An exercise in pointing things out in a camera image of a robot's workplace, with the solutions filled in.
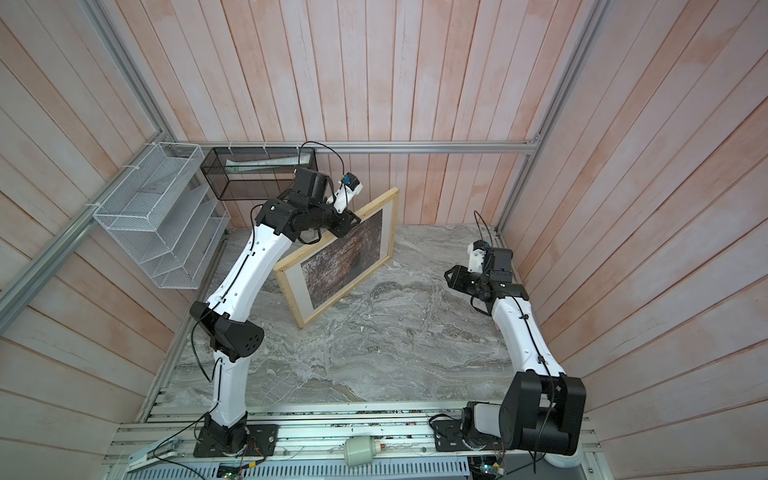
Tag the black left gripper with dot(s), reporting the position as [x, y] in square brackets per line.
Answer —
[344, 223]

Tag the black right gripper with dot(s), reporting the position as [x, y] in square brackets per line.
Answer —
[457, 281]

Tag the autumn forest photo print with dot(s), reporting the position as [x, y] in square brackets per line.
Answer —
[343, 260]

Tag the light wooden picture frame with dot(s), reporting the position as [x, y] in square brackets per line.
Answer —
[288, 282]

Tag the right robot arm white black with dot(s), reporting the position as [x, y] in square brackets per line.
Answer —
[543, 408]

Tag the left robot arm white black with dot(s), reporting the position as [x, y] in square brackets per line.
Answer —
[224, 315]

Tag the paper in black basket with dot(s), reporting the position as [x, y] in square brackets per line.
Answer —
[281, 166]

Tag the white cylindrical device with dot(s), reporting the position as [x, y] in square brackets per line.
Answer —
[361, 450]

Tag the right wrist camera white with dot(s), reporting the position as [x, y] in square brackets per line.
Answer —
[477, 251]

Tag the black wire mesh basket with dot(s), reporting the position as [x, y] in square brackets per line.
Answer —
[242, 187]

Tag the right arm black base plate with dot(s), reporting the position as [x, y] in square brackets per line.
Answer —
[448, 437]

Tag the white wire mesh shelf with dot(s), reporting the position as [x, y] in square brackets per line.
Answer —
[168, 227]

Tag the white wall clock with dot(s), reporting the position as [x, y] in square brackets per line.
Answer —
[565, 461]

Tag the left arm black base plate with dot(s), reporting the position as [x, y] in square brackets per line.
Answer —
[250, 440]

